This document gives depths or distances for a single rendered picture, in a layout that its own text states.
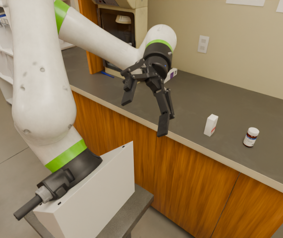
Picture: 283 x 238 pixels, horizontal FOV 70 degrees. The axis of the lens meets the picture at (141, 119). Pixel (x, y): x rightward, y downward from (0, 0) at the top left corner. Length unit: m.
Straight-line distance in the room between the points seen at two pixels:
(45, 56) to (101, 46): 0.31
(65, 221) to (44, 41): 0.40
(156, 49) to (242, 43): 0.95
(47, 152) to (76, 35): 0.39
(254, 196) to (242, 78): 0.80
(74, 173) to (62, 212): 0.12
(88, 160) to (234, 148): 0.67
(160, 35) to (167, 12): 1.00
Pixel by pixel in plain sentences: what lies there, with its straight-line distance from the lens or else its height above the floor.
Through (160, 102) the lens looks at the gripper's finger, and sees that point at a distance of 0.58.
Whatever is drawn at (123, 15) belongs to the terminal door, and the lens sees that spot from 1.36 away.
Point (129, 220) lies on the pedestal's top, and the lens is 0.74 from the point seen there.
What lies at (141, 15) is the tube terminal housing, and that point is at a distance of 1.35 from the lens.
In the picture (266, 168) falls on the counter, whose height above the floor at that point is 0.94.
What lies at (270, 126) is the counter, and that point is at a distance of 1.24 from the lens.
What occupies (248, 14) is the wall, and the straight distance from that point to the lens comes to 1.48.
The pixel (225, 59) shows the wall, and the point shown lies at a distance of 1.56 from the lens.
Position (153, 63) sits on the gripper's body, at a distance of 0.59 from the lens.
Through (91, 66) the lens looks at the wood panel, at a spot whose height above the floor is 1.00.
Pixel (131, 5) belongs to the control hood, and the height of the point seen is 1.43.
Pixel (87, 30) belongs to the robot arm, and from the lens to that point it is 0.76.
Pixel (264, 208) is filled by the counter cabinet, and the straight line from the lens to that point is 1.14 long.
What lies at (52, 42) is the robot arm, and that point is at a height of 1.46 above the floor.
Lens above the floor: 1.60
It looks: 37 degrees down
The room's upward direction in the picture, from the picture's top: straight up
